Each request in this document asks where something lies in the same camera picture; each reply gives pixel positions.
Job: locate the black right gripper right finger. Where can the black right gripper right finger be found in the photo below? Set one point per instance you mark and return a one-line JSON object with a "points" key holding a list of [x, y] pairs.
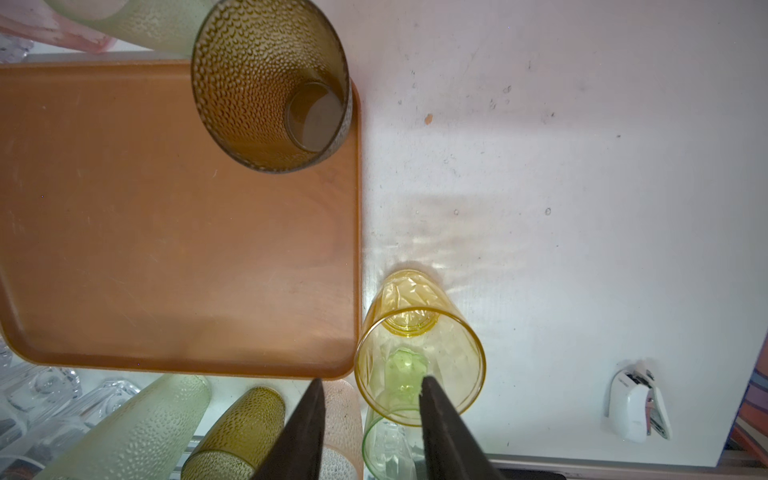
{"points": [[451, 452]]}

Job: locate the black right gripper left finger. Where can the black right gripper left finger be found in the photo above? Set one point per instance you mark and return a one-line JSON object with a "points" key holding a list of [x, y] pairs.
{"points": [[297, 452]]}

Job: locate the bright green faceted glass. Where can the bright green faceted glass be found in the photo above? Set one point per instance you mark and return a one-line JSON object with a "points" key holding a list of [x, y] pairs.
{"points": [[391, 450]]}

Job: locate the yellow faceted glass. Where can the yellow faceted glass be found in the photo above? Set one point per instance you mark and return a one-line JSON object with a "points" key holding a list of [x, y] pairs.
{"points": [[413, 330]]}

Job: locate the olive brown textured glass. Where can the olive brown textured glass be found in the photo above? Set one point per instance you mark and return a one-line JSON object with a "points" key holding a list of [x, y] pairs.
{"points": [[271, 84]]}

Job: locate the pale green textured glass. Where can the pale green textured glass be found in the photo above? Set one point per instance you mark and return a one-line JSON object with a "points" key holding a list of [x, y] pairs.
{"points": [[169, 26]]}

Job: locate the orange brown plastic tray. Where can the orange brown plastic tray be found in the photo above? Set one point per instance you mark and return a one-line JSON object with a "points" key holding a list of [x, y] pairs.
{"points": [[131, 241]]}

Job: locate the pink textured glass front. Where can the pink textured glass front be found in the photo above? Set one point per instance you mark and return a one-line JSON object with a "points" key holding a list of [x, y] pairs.
{"points": [[342, 444]]}

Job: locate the olive glass front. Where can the olive glass front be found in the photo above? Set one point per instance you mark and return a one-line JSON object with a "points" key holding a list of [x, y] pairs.
{"points": [[241, 438]]}

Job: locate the pale green glass front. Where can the pale green glass front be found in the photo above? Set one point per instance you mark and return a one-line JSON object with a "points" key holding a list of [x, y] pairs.
{"points": [[143, 439]]}

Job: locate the clear faceted glass near marker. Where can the clear faceted glass near marker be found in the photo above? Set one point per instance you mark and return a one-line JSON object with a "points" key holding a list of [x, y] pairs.
{"points": [[14, 49]]}

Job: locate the pink ribbed glass top row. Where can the pink ribbed glass top row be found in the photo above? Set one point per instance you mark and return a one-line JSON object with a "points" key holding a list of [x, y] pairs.
{"points": [[36, 21]]}

